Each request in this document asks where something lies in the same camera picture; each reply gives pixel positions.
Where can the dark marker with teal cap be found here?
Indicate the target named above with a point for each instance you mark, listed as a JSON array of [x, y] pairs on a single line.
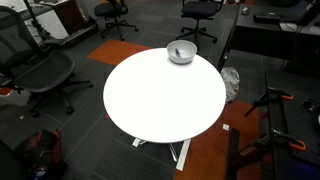
[[178, 52]]

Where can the grey metal bowl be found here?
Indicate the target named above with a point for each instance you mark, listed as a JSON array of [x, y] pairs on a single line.
[[187, 50]]

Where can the white metal table base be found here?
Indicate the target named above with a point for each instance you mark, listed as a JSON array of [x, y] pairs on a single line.
[[183, 156]]

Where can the clear plastic bag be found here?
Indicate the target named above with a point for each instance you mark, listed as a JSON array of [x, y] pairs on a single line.
[[230, 83]]

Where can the small white floor tag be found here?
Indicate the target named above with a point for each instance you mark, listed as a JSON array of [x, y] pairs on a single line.
[[226, 127]]

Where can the black swivel chair with star base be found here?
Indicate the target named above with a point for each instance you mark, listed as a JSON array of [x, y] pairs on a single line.
[[198, 9]]

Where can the black padded office chair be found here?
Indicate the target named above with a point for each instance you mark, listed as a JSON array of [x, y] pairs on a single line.
[[110, 9]]

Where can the black electric scooter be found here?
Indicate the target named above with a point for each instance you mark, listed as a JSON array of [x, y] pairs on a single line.
[[73, 37]]

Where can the black office desk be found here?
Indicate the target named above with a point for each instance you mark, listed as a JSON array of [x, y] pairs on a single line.
[[260, 36]]

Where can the grey computer mouse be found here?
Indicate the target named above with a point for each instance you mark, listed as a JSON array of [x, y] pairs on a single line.
[[245, 10]]

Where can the brown wooden cabinet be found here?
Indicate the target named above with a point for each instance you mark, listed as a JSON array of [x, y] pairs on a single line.
[[70, 16]]

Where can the black mesh office chair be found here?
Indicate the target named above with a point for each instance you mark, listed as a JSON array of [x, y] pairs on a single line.
[[43, 71]]

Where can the black keyboard on black desk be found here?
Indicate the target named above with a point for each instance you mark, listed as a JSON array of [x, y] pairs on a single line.
[[266, 17]]

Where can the white cabinet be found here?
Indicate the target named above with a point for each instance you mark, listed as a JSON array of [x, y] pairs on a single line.
[[50, 23]]

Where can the red and black backpack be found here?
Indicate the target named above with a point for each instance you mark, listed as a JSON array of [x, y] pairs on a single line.
[[43, 150]]

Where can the black robot stand platform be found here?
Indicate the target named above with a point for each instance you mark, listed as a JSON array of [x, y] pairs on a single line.
[[296, 133]]

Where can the white paper sheet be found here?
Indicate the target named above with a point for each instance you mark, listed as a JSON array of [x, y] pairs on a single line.
[[290, 27]]

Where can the white plastic object with red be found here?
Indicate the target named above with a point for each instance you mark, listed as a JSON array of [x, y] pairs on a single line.
[[15, 98]]

